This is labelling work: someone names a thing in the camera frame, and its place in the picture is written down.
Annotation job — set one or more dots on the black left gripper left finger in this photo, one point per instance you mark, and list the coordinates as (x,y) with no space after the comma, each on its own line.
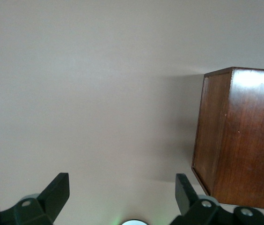
(52,199)

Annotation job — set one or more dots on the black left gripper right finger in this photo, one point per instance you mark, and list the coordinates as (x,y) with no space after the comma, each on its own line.
(185,199)

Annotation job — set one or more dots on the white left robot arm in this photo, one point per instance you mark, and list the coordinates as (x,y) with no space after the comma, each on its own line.
(135,222)

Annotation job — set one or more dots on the dark brown wooden cabinet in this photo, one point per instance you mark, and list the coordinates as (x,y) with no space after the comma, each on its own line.
(251,140)

